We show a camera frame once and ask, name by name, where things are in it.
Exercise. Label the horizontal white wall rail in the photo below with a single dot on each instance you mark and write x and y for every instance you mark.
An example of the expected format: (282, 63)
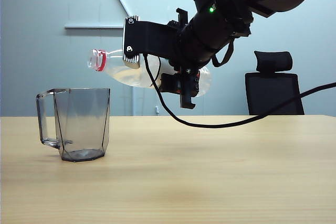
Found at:
(92, 26)

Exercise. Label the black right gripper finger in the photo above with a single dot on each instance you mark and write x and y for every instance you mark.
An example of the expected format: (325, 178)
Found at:
(187, 90)
(182, 16)

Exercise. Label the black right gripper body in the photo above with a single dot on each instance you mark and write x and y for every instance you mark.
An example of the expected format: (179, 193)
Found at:
(187, 51)

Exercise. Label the vertical white wall rail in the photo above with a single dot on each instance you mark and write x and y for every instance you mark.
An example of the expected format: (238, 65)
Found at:
(134, 103)

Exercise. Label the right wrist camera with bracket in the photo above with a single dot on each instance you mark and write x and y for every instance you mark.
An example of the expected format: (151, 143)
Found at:
(147, 37)

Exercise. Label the transparent grey plastic mug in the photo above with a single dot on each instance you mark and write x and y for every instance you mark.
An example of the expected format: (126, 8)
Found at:
(81, 119)

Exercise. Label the clear mineral water bottle red label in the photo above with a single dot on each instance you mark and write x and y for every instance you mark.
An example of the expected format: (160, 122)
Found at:
(131, 75)

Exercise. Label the black office chair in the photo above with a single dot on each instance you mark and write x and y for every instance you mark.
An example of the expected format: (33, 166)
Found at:
(273, 93)

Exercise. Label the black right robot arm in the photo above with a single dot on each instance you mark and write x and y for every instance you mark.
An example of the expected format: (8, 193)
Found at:
(236, 3)

